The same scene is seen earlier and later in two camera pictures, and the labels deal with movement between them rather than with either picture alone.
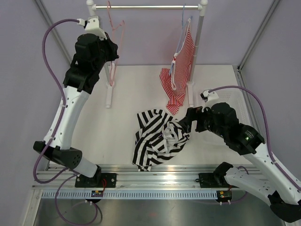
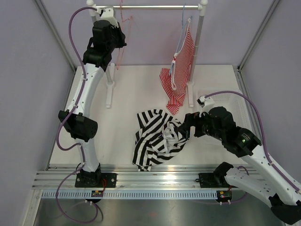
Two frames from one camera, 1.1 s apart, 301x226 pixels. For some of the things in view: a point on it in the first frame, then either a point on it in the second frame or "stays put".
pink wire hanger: [122, 23] -> [118, 64]
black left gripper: [113, 47] -> [116, 30]
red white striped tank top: [175, 79] stays put
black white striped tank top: [158, 137] stays put
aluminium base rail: [130, 177] stays put
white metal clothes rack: [201, 7] stays put
